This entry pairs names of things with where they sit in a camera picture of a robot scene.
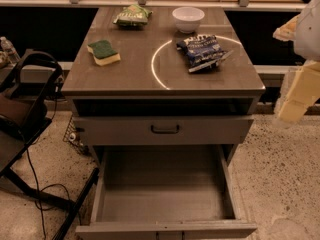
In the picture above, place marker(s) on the clear plastic water bottle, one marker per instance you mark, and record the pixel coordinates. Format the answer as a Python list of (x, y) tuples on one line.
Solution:
[(10, 50)]

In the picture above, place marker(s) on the blue chip bag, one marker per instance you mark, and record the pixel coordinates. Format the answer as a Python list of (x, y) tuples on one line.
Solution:
[(202, 51)]

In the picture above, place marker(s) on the wire basket on floor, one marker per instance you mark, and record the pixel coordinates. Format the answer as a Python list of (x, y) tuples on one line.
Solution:
[(72, 137)]

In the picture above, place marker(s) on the grey drawer cabinet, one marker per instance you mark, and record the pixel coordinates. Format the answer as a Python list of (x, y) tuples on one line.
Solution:
[(152, 77)]

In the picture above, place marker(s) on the green and yellow sponge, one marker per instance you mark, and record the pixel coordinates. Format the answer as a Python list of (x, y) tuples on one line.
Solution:
[(103, 53)]

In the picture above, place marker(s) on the green chip bag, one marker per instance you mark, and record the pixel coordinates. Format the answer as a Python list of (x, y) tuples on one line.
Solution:
[(133, 15)]

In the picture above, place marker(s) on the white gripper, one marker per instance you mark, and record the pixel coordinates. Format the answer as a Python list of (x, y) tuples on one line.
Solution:
[(309, 34)]

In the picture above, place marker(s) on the middle drawer with handle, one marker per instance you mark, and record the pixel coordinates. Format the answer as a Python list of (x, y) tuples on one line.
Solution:
[(167, 130)]

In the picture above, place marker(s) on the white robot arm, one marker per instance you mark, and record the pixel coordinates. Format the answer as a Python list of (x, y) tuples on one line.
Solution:
[(304, 31)]

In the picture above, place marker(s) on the black chair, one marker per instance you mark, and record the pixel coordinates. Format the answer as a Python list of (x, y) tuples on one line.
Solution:
[(22, 121)]

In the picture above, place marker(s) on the white bowl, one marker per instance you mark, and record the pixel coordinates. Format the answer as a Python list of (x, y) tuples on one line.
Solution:
[(187, 19)]

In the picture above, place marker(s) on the open bottom drawer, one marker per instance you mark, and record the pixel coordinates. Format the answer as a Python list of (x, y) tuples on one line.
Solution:
[(165, 193)]

